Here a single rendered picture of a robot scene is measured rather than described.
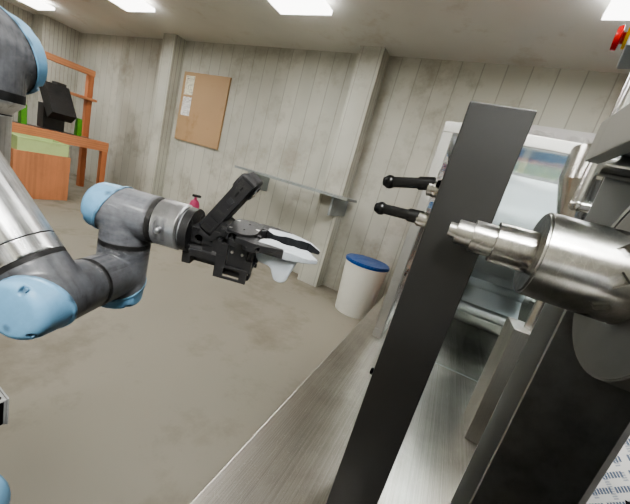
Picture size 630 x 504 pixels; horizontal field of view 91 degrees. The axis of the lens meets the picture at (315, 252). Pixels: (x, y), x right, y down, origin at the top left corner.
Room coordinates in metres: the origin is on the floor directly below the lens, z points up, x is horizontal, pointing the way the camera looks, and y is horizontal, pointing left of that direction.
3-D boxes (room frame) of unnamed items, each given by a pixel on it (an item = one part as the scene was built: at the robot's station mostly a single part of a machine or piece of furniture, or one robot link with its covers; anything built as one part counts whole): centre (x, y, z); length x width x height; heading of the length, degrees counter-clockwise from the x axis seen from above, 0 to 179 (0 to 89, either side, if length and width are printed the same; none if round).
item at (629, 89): (0.48, -0.35, 1.51); 0.02 x 0.02 x 0.20
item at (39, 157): (5.01, 4.52, 1.06); 1.57 x 1.40 x 2.12; 155
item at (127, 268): (0.46, 0.30, 1.12); 0.11 x 0.08 x 0.11; 0
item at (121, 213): (0.48, 0.30, 1.21); 0.11 x 0.08 x 0.09; 90
